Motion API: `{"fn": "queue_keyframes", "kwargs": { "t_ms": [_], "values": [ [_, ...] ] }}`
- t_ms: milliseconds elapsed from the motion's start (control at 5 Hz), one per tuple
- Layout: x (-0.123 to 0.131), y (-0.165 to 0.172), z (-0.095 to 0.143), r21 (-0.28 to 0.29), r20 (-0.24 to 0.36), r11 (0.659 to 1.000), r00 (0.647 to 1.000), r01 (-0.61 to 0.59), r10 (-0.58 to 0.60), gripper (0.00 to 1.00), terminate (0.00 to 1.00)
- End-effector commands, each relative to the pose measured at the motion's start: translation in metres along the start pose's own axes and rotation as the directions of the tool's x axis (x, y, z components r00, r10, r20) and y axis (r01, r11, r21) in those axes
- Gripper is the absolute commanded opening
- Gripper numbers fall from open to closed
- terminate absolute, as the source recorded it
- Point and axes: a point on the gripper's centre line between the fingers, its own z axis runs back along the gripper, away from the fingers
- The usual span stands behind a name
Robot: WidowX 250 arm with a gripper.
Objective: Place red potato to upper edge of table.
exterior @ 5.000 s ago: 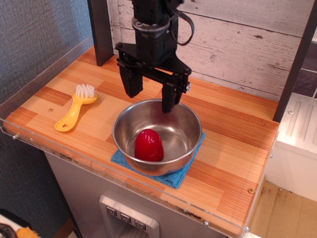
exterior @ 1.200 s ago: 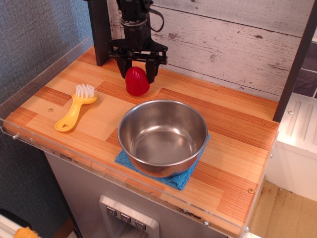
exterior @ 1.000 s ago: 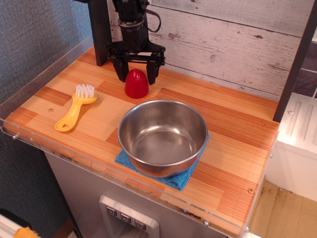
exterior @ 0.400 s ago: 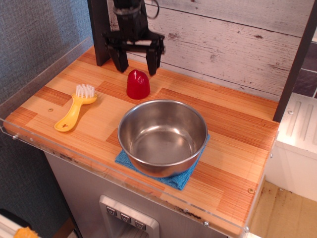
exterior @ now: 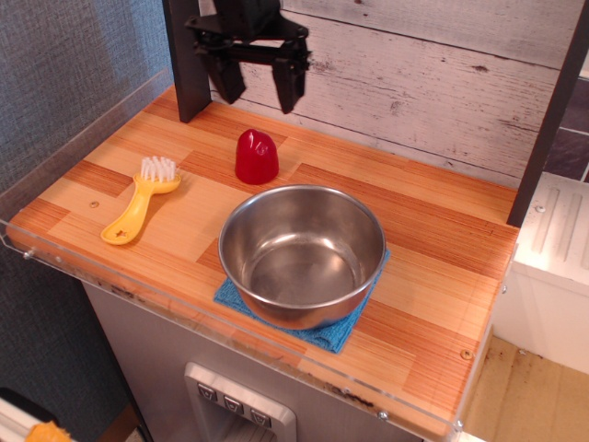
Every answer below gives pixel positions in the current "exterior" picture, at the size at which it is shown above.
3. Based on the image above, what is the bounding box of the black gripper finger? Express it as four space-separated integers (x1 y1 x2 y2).
201 51 246 104
272 59 306 114

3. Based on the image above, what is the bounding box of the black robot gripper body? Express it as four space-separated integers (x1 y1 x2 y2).
186 1 309 69

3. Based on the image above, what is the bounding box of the red toy bell pepper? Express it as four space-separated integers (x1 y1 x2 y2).
235 129 280 185

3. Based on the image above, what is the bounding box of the silver metal bowl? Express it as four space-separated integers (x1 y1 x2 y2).
218 184 387 330

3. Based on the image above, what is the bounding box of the yellow brush with white bristles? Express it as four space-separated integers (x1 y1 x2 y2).
100 156 181 246

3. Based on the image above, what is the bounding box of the blue folded cloth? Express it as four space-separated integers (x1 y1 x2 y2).
214 250 391 354

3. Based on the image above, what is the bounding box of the grey toy cabinet front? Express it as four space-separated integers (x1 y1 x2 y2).
84 284 417 441

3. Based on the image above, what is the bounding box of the silver dispenser panel with buttons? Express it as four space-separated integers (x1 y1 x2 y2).
184 362 297 441

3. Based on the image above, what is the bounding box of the white toy appliance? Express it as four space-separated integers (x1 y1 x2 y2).
492 173 588 373

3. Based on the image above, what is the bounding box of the yellow object at corner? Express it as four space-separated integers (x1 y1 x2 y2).
24 422 73 442

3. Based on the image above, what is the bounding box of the dark grey left post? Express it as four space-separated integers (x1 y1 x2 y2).
162 0 212 123

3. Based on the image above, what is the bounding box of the dark grey post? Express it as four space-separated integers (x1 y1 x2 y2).
507 1 588 227
162 0 212 123

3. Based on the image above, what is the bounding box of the clear acrylic guard rail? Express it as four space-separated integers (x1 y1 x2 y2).
1 71 517 441

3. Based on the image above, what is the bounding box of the dark grey right post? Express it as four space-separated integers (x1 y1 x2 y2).
507 1 588 227

